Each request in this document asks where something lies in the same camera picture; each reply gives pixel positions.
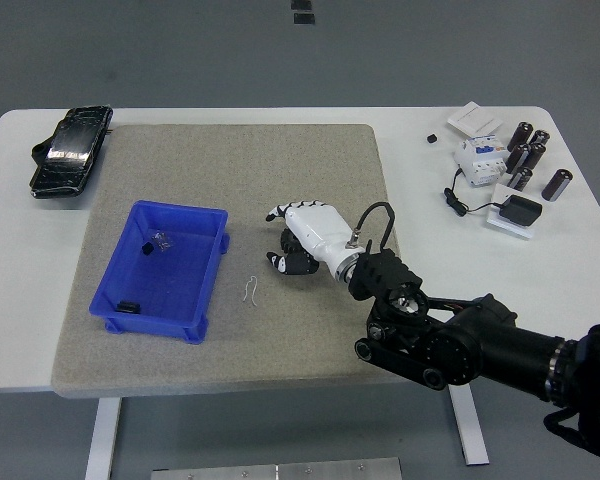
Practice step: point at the small black gear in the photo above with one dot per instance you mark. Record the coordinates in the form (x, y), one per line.
(129, 307)

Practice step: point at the black floor socket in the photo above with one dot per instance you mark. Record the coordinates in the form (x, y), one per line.
(304, 19)
(301, 4)

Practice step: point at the grey-brown mat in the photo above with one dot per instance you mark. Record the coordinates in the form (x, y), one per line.
(230, 160)

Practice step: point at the white thread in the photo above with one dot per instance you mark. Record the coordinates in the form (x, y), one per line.
(253, 290)

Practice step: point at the white circuit breaker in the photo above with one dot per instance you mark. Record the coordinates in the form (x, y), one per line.
(477, 162)

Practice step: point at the small black cube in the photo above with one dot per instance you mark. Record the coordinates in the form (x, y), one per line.
(147, 248)
(432, 138)

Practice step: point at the black power adapter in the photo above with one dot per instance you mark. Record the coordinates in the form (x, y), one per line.
(521, 211)

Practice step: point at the clear plastic bag piece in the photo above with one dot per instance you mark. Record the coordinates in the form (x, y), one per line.
(162, 241)

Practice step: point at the blue plastic box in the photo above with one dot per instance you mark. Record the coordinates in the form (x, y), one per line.
(170, 280)

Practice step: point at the silver metal plate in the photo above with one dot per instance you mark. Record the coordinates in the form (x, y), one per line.
(275, 471)

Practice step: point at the white flat plate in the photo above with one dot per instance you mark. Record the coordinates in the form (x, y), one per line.
(505, 228)

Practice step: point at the white table leg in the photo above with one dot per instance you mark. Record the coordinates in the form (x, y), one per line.
(102, 440)
(470, 430)

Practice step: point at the white switch plate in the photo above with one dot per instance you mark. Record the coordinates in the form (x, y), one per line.
(474, 117)

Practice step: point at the black wrapped device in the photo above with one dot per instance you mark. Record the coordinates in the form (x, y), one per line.
(70, 150)

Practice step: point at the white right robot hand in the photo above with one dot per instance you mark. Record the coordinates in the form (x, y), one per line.
(320, 227)

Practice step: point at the dark brown capacitor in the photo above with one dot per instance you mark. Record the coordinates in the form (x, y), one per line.
(522, 135)
(541, 136)
(521, 178)
(516, 157)
(535, 156)
(557, 185)

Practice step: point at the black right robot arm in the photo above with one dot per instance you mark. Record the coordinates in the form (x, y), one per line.
(480, 345)

